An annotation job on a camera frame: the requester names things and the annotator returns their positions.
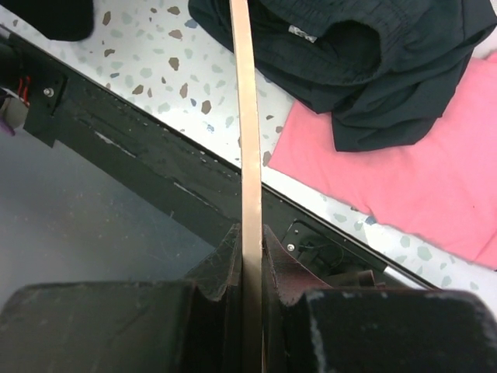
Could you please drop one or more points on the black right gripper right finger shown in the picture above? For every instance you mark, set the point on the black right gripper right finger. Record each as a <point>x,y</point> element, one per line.
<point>310,326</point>

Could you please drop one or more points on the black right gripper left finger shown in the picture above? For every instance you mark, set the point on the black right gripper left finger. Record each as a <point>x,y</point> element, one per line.
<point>189,325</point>

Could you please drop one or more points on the dark navy shorts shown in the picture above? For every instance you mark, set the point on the dark navy shorts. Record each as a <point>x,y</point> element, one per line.
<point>384,69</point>

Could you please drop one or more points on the beige hanger front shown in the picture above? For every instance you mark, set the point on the beige hanger front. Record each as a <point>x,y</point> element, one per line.
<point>251,189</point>

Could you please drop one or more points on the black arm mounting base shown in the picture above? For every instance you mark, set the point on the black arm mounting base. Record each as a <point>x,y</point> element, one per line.
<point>176,175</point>

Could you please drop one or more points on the plain pink folded shorts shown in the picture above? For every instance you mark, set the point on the plain pink folded shorts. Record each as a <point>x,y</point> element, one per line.
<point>442,189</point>

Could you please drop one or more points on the black pants on hanger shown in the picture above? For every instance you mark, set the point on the black pants on hanger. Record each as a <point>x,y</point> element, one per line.
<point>57,20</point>

